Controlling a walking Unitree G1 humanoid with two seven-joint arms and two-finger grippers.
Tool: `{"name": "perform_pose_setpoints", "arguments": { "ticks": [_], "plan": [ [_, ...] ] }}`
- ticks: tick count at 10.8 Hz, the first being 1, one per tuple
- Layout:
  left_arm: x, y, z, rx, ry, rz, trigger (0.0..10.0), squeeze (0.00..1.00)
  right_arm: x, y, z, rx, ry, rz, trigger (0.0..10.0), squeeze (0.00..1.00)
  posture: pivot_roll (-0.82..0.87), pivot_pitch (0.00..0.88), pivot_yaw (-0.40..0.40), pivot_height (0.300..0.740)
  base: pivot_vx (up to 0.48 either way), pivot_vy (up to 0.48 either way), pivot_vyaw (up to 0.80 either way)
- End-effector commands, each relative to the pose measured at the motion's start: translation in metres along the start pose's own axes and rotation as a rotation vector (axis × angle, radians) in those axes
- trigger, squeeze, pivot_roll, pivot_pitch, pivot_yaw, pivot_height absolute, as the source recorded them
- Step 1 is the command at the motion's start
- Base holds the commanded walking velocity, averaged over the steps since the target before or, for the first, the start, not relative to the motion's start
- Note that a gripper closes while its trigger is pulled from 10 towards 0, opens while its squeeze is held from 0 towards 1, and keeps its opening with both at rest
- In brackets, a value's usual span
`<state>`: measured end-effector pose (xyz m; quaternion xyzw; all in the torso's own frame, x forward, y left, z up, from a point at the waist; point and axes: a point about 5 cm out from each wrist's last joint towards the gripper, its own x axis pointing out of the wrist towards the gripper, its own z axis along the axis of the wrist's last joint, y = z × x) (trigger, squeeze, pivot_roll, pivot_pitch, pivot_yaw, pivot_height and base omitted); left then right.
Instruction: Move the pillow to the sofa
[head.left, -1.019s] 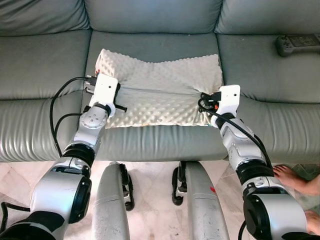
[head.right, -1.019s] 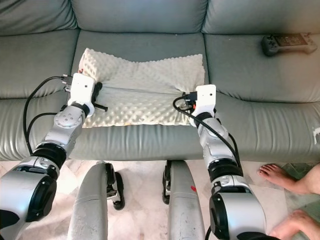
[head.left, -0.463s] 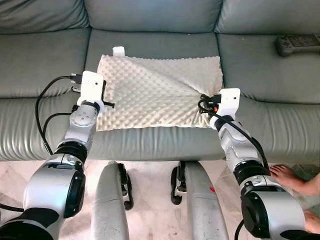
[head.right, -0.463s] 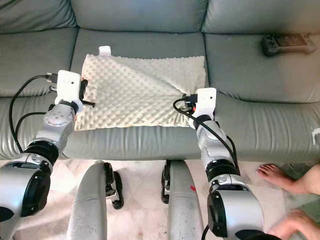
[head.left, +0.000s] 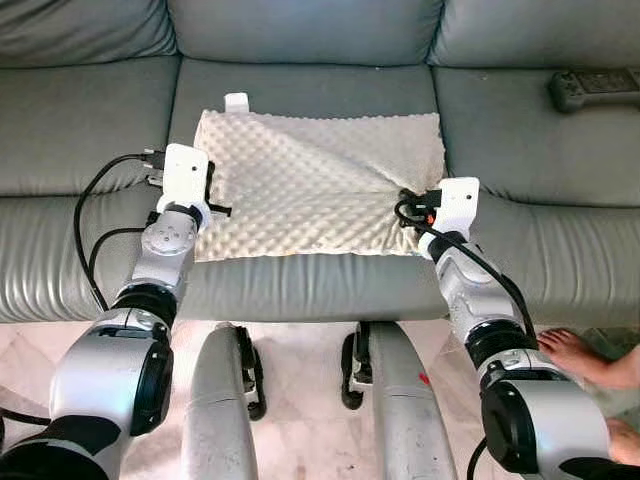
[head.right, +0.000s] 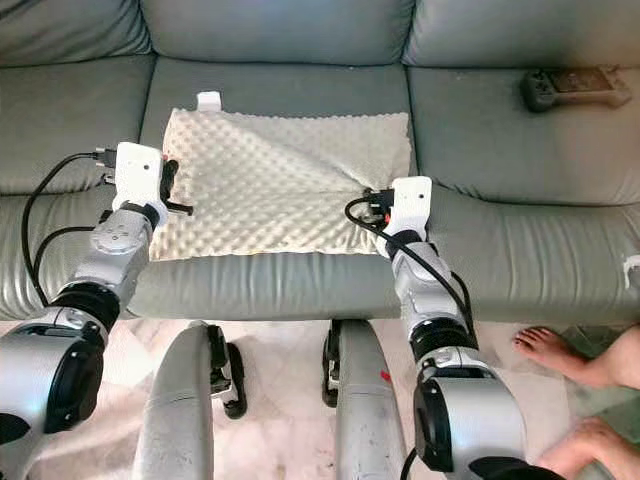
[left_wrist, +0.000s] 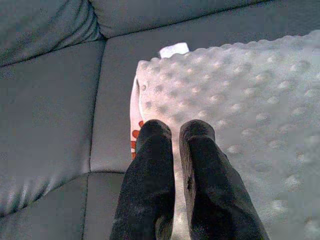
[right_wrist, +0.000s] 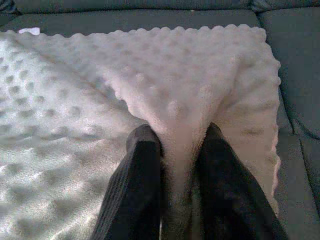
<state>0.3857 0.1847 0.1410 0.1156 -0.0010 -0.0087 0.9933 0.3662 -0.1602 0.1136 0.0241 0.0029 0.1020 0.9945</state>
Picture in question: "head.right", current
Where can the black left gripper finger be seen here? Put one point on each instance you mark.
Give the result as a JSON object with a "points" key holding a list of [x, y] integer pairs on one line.
{"points": [[180, 208]]}

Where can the beige bubble-textured pillow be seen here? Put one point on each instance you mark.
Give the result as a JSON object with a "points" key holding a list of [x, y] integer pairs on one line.
{"points": [[260, 180]]}

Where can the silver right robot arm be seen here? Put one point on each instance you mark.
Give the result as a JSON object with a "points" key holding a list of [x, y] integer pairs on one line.
{"points": [[470, 420]]}

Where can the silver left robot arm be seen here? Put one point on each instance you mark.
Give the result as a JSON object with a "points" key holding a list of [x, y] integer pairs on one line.
{"points": [[60, 370]]}

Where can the green leather sofa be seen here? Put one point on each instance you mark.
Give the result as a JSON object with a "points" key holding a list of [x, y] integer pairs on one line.
{"points": [[280, 40]]}

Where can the small white plastic block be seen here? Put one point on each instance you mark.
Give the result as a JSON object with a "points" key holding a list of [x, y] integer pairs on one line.
{"points": [[209, 101]]}

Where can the silver left robot leg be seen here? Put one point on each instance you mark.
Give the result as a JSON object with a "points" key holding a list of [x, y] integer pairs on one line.
{"points": [[180, 400]]}

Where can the silver robot leg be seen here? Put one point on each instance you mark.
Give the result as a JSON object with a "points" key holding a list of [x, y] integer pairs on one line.
{"points": [[365, 400], [180, 400]]}

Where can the silver right robot leg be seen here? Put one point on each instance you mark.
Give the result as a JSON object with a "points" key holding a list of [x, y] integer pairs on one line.
{"points": [[365, 400]]}

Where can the bare human foot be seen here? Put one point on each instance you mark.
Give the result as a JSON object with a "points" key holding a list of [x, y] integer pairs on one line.
{"points": [[595, 442], [555, 350]]}

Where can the black handheld controller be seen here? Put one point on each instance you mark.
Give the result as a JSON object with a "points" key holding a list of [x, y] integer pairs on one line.
{"points": [[575, 88]]}

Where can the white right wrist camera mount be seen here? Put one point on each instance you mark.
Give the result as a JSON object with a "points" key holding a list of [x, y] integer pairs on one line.
{"points": [[412, 205]]}

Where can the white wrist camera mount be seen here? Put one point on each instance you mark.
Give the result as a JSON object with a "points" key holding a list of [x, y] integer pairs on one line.
{"points": [[138, 172], [412, 205]]}

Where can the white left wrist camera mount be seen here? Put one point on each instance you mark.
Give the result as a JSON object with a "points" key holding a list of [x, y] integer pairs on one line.
{"points": [[138, 172]]}

